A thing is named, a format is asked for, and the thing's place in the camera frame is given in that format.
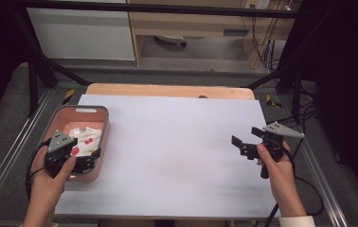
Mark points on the fruit print white garment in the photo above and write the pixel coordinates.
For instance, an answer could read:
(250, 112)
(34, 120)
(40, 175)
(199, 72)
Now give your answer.
(87, 140)

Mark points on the person's right hand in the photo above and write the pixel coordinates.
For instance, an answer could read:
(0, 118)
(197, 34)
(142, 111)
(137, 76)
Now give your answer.
(279, 176)

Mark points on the white power strip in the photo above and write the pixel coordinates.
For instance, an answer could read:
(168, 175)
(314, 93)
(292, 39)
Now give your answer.
(257, 3)

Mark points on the black metal frame bar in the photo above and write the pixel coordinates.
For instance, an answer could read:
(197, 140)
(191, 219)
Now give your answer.
(155, 8)

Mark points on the light wooden desk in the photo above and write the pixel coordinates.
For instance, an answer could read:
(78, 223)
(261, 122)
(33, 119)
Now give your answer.
(193, 23)

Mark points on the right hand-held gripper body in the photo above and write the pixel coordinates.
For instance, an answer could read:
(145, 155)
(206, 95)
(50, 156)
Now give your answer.
(276, 145)

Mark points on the yellow black tape marker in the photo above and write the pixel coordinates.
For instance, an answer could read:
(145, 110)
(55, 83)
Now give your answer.
(68, 96)
(272, 101)

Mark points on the pink basket with grey rim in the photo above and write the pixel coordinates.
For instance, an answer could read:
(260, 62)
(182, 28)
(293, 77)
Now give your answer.
(103, 126)

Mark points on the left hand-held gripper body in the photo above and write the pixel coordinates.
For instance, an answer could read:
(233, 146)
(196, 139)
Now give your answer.
(58, 142)

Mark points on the aluminium floor rail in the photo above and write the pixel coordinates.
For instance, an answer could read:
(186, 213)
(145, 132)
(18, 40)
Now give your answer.
(325, 189)
(13, 145)

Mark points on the person's left hand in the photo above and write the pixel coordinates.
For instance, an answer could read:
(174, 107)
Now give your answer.
(48, 186)

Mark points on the black metal stand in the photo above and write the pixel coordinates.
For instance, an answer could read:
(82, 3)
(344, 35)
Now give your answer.
(295, 85)
(34, 75)

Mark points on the office chair wheel base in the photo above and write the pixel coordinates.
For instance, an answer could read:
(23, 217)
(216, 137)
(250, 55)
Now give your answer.
(171, 39)

